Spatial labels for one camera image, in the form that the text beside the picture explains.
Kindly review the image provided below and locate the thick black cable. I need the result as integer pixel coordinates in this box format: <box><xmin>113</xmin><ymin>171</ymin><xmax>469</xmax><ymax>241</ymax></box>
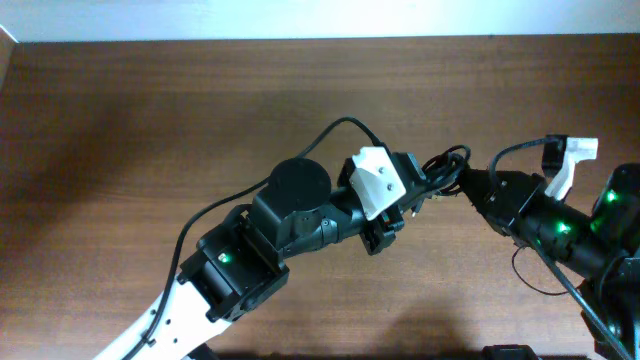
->
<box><xmin>422</xmin><ymin>144</ymin><xmax>472</xmax><ymax>197</ymax></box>

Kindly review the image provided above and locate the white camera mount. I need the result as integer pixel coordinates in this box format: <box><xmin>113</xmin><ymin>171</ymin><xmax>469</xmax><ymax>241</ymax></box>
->
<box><xmin>349</xmin><ymin>146</ymin><xmax>406</xmax><ymax>221</ymax></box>
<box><xmin>545</xmin><ymin>137</ymin><xmax>599</xmax><ymax>201</ymax></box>

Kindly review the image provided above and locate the black left camera cable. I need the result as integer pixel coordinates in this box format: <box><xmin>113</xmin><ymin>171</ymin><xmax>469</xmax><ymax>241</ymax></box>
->
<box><xmin>122</xmin><ymin>115</ymin><xmax>389</xmax><ymax>360</ymax></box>

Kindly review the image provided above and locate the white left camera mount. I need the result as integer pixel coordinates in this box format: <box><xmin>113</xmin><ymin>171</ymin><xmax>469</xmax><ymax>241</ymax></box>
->
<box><xmin>349</xmin><ymin>146</ymin><xmax>406</xmax><ymax>221</ymax></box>

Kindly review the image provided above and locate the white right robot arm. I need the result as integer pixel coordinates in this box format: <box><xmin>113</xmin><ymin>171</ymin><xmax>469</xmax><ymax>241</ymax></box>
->
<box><xmin>460</xmin><ymin>163</ymin><xmax>639</xmax><ymax>359</ymax></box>

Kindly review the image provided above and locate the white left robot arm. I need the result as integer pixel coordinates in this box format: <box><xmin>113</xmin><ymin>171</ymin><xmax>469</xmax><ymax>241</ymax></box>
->
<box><xmin>98</xmin><ymin>147</ymin><xmax>431</xmax><ymax>359</ymax></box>

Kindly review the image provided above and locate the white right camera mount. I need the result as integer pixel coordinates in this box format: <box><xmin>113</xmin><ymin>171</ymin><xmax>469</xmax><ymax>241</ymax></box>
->
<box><xmin>545</xmin><ymin>137</ymin><xmax>599</xmax><ymax>201</ymax></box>

